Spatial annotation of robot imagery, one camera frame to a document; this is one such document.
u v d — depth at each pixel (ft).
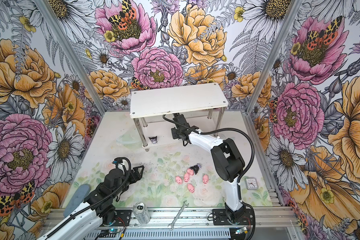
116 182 2.07
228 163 1.70
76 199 2.54
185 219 2.49
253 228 2.26
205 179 2.80
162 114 2.43
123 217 2.43
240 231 2.35
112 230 2.34
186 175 2.85
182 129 2.67
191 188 2.69
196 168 2.93
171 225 2.40
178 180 2.79
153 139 3.00
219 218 2.42
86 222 1.85
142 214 2.13
